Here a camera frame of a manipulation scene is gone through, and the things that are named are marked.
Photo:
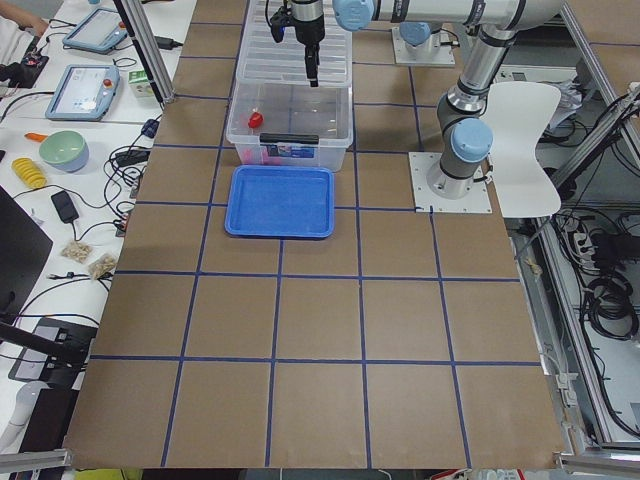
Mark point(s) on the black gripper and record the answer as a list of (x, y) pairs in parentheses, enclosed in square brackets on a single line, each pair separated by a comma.
[(308, 29)]

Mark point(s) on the clear plastic box lid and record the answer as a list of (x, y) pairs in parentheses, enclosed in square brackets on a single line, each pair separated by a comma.
[(261, 59)]

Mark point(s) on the red block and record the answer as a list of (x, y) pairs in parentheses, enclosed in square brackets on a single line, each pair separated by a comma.
[(248, 157), (255, 120), (272, 161)]

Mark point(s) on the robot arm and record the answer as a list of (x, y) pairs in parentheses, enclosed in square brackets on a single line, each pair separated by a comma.
[(421, 35), (498, 23)]

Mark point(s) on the clear plastic storage box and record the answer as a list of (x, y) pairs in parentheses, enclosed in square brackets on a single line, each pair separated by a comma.
[(296, 109)]

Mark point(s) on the blue plastic tray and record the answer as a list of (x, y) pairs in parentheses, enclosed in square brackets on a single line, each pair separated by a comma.
[(281, 202)]

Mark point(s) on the green white carton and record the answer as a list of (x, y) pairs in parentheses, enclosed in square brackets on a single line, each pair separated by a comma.
[(139, 84)]

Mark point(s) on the white chair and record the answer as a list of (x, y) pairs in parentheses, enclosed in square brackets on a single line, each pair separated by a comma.
[(518, 112)]

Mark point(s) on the teach pendant tablet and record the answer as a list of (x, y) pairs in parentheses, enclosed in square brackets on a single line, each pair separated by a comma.
[(84, 93), (100, 32)]

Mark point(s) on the green bowl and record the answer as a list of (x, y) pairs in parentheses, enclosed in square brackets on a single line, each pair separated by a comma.
[(65, 150)]

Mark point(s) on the black power adapter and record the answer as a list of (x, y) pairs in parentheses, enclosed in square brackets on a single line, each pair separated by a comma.
[(64, 207)]

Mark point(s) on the orange toy carrot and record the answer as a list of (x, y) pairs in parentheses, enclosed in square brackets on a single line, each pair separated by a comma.
[(35, 136)]

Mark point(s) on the snack bag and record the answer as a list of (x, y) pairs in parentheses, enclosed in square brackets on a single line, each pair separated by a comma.
[(102, 267), (77, 251)]

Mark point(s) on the yellow toy corn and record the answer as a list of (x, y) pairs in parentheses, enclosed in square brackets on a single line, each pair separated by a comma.
[(29, 173)]

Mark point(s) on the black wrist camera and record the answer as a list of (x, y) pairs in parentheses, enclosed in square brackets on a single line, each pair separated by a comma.
[(279, 22)]

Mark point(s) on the black box latch handle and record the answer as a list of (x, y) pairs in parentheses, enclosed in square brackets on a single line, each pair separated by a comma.
[(273, 138)]

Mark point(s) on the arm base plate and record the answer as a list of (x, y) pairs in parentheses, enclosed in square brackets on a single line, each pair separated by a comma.
[(441, 57), (436, 192)]

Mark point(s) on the aluminium frame post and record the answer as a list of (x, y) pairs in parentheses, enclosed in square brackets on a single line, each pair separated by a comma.
[(139, 30)]

